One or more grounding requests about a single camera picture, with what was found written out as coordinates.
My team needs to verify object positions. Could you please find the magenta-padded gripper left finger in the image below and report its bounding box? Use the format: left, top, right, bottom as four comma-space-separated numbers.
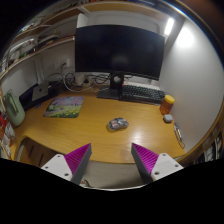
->
40, 143, 93, 185

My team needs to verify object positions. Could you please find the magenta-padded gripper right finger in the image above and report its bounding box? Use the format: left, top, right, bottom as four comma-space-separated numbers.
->
131, 143, 185, 184

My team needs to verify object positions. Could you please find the transparent computer mouse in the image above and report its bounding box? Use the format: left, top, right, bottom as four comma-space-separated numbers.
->
107, 117, 130, 132

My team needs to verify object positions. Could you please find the flower landscape print mouse pad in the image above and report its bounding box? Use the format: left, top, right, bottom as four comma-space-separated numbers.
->
42, 96, 85, 119

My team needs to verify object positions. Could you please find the small white earbud case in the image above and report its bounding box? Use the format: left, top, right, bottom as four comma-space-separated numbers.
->
162, 113, 174, 124

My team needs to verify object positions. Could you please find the orange bottle with yellow lid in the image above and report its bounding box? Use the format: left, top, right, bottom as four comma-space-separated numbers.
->
159, 94, 176, 116

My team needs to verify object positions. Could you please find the pale green bag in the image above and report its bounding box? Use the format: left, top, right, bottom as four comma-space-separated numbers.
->
3, 88, 26, 128

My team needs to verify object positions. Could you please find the black keyboard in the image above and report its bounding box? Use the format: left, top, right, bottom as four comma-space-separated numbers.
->
120, 83, 166, 105

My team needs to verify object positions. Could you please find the silver mini computer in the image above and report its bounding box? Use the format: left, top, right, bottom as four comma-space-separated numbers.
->
31, 83, 50, 102

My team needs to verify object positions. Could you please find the black low box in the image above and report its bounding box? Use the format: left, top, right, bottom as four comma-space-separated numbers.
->
18, 81, 63, 111

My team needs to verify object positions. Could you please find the white power strip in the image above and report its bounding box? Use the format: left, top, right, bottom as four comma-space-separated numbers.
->
74, 74, 95, 88

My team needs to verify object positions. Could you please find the black computer monitor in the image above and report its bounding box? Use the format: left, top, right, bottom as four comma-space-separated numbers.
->
74, 24, 166, 100

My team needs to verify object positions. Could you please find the bright ceiling light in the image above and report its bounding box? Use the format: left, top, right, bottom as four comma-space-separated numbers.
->
163, 17, 175, 36

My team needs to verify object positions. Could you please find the white cable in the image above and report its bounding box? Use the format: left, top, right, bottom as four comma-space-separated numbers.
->
61, 71, 101, 93

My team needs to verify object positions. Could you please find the black cable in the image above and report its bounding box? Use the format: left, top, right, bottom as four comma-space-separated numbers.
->
64, 72, 112, 86

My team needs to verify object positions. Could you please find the white wall outlet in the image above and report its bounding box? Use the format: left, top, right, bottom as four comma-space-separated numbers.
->
59, 58, 71, 69

